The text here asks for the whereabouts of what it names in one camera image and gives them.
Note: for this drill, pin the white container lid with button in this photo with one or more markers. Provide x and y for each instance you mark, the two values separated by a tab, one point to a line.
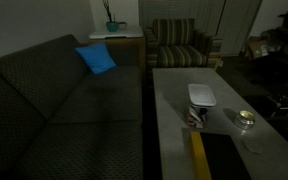
201	94

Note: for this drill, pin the wooden side table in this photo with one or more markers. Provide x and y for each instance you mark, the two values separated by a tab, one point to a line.
130	50

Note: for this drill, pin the striped armchair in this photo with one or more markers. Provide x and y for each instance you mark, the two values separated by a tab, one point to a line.
180	50

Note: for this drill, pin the blue pillow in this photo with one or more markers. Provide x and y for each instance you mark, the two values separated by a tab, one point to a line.
96	58

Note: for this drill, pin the clear storage container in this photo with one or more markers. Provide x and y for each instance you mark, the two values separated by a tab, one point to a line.
196	116

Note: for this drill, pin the white tray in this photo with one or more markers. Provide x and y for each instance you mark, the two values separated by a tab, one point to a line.
117	33

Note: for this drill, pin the small white pot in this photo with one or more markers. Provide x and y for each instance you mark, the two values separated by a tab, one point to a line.
122	25

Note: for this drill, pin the teal plant pot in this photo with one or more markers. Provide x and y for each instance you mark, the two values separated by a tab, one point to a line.
112	26

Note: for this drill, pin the tall thin plant stems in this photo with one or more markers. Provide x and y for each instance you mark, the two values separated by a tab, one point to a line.
108	14

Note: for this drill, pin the dark patterned sofa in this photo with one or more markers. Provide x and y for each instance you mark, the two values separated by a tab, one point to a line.
50	100

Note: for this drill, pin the black book with yellow edge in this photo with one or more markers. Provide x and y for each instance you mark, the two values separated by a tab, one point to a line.
224	156

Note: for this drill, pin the glass candle jar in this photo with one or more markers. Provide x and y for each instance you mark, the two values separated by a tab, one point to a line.
244	120

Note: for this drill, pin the cardboard box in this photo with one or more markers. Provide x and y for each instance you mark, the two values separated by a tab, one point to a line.
258	48

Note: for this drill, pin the small round glass coaster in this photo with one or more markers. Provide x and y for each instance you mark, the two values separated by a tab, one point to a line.
253	146

